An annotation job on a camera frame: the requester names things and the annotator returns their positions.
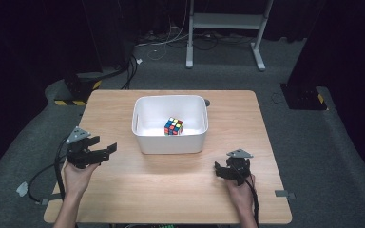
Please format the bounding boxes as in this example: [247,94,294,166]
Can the black cables under stand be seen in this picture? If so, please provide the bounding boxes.
[192,30,255,51]

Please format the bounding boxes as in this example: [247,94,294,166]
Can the person's right hand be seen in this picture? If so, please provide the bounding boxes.
[223,173,257,218]

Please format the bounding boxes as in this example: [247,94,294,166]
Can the wooden table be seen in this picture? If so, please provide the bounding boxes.
[43,89,293,225]

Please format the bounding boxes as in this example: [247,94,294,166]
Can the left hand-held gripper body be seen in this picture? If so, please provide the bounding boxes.
[65,126,100,170]

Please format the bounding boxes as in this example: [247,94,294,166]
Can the grey tape strip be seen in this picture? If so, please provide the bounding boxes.
[274,189,297,200]
[39,192,64,206]

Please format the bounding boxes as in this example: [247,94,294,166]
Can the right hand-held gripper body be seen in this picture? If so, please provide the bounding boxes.
[223,148,255,186]

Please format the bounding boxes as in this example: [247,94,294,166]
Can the person's left hand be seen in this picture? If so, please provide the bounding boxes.
[62,161,101,200]

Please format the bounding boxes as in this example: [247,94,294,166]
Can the white plastic bin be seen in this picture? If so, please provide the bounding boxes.
[131,94,210,155]

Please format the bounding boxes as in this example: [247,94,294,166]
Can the multicoloured puzzle cube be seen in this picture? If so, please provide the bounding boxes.
[163,117,185,137]

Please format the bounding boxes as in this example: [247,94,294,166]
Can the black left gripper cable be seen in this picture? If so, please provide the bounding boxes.
[53,135,74,202]

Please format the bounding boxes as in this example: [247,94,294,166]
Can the grey metal stand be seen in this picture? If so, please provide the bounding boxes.
[184,0,274,72]

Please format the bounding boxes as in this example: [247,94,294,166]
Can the white floor cable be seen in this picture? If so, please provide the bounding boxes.
[135,18,191,62]

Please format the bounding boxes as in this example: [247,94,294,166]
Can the black base with yellow stripes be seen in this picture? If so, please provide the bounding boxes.
[53,71,104,107]
[279,83,329,111]

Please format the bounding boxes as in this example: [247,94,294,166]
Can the black floor cable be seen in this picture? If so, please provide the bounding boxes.
[27,161,66,203]

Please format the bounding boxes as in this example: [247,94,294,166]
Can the black cable bundle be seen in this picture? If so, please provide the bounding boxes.
[120,54,140,91]

